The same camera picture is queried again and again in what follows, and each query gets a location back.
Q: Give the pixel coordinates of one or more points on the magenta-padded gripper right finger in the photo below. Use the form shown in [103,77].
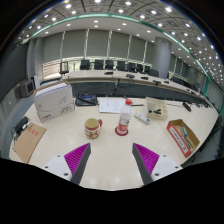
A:
[150,160]

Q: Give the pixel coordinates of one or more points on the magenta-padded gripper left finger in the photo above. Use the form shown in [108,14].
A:
[74,160]

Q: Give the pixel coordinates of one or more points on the clear red-capped water bottle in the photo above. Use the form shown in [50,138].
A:
[124,118]

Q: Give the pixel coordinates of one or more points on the red floral mug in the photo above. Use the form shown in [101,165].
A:
[91,129]

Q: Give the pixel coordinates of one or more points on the red-sided open cardboard box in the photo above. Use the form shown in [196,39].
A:
[176,136]

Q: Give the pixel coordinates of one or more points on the white remote control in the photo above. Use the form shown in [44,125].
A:
[142,118]

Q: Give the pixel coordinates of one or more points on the flat round red coaster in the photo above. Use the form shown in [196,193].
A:
[117,132]

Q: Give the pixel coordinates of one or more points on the grey whiteboard eraser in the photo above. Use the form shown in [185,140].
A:
[184,132]

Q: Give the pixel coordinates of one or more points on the brown paper envelope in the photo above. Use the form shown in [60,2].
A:
[30,141]

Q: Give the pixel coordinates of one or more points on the black tool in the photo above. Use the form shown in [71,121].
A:
[155,111]

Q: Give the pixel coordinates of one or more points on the black pen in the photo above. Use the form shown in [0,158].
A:
[137,105]

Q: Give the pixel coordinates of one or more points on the beige open cardboard box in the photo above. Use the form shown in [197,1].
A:
[156,103]

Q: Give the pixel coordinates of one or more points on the white paper ream box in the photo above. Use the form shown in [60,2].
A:
[53,103]

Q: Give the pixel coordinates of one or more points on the black desk phone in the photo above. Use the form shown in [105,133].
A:
[86,99]

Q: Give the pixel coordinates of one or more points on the black power adapter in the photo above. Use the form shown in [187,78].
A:
[21,124]

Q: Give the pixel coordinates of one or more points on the white printed paper sheet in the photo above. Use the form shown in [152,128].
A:
[111,105]

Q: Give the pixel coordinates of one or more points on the grey box monitor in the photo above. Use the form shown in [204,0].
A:
[26,88]

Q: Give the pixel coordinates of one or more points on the long curved conference table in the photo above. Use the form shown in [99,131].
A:
[96,75]

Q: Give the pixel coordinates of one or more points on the row of black office chairs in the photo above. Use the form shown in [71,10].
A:
[100,64]

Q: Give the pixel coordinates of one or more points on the group of ceiling lights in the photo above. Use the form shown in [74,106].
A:
[128,3]

